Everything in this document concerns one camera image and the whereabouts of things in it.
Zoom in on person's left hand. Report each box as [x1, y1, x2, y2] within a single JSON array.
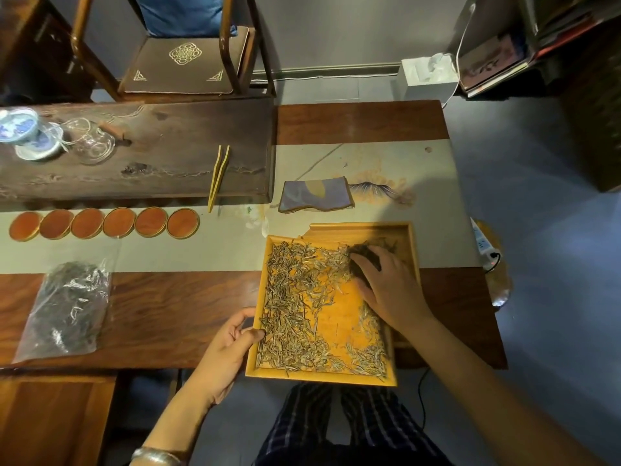
[[193, 308, 267, 408]]

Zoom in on person's right hand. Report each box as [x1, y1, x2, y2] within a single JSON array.
[[349, 245, 434, 336]]

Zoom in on dark tea leaf clump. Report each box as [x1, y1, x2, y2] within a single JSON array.
[[348, 243, 385, 291]]

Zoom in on square bamboo tea tray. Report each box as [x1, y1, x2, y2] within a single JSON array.
[[245, 221, 421, 388]]

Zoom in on person's left forearm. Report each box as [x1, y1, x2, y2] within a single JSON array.
[[128, 379, 220, 466]]

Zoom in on person's right forearm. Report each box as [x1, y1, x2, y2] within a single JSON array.
[[402, 316, 609, 466]]

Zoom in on pile of pale tea leaves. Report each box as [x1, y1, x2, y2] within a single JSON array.
[[256, 238, 396, 381]]

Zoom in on grey painted table runner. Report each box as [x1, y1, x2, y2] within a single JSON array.
[[0, 139, 482, 275]]

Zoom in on folded grey-blue tea cloth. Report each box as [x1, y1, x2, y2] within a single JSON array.
[[278, 176, 356, 214]]

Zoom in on person's plaid trouser legs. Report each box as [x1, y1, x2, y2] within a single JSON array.
[[254, 382, 455, 466]]

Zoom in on white power strip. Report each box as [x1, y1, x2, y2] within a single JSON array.
[[469, 216, 503, 273]]

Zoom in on bamboo tea tongs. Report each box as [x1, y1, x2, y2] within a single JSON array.
[[207, 145, 232, 213]]

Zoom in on white tissue box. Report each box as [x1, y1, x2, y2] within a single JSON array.
[[397, 52, 460, 103]]

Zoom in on row of round wooden coasters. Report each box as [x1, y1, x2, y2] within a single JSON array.
[[9, 207, 201, 242]]

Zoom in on clear bag of dark tea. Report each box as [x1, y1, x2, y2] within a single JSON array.
[[12, 259, 116, 364]]

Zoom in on dark wooden tea board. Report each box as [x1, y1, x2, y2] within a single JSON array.
[[0, 99, 277, 205]]

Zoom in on wooden bench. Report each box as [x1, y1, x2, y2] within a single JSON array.
[[0, 372, 118, 466]]

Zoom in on stack of books and magazines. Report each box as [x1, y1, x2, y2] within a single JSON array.
[[457, 0, 621, 98]]

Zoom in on wooden armchair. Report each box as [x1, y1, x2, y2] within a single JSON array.
[[69, 0, 278, 103]]

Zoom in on dark wooden side cabinet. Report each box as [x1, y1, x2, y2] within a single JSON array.
[[557, 14, 621, 194]]

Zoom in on brown embroidered seat cushion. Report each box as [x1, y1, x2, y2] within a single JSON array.
[[118, 26, 251, 95]]

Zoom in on blue and white porcelain gaiwan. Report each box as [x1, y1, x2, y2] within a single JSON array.
[[0, 107, 65, 162]]

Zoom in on blue back cushion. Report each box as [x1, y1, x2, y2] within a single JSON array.
[[132, 0, 239, 39]]

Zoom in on black cable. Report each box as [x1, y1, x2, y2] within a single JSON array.
[[416, 368, 430, 431]]

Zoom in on silver bracelet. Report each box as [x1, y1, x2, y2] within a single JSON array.
[[130, 446, 188, 466]]

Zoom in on white cable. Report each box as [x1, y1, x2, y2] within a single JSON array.
[[441, 0, 479, 110]]

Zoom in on glass pitcher with wooden handle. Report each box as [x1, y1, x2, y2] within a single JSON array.
[[62, 117, 133, 165]]

